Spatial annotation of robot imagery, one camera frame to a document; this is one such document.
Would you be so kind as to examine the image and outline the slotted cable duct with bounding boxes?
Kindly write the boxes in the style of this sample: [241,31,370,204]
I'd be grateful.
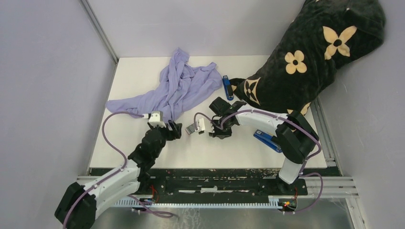
[112,197,282,210]

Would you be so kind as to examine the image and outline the lavender crumpled cloth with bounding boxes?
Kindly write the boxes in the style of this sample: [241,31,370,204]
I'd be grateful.
[106,48,223,122]

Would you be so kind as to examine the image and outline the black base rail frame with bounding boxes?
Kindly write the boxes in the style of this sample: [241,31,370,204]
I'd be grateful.
[88,167,342,205]

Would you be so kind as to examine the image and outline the aluminium rail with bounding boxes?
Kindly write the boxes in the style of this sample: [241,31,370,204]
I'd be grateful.
[72,175,360,198]

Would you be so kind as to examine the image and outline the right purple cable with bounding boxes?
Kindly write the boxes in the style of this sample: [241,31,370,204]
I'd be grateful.
[193,109,324,214]

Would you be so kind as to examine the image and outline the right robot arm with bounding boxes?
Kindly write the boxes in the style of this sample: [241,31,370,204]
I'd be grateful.
[209,97,321,195]

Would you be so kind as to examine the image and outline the box of staples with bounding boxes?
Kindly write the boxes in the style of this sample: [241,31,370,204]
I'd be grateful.
[185,124,197,135]

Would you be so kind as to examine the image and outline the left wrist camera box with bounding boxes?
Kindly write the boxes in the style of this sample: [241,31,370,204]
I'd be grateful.
[148,111,166,128]

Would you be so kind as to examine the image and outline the black floral blanket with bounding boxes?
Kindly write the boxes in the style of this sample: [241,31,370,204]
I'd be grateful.
[230,0,386,114]

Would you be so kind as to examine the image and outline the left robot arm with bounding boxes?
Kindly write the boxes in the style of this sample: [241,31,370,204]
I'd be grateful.
[54,120,182,229]

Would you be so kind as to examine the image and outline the blue stapler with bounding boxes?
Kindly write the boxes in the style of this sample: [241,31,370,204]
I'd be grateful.
[222,75,234,101]
[253,130,282,153]

